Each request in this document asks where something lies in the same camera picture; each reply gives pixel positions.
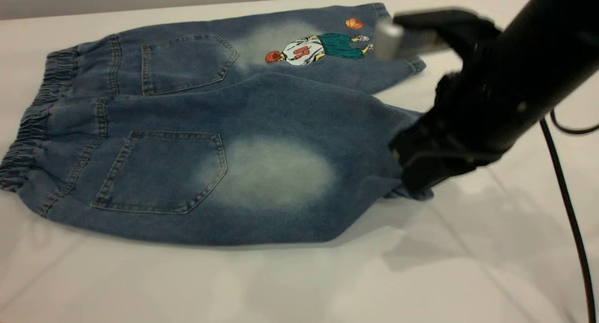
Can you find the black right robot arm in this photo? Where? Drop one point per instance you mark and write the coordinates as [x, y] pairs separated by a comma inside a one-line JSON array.
[[547, 47]]

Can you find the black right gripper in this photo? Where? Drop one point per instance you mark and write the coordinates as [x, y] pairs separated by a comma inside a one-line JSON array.
[[449, 131]]

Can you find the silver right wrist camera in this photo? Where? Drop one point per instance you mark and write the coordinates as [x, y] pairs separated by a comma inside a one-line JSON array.
[[390, 40]]

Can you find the blue denim shorts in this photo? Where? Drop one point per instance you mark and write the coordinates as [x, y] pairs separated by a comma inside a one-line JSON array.
[[281, 112]]

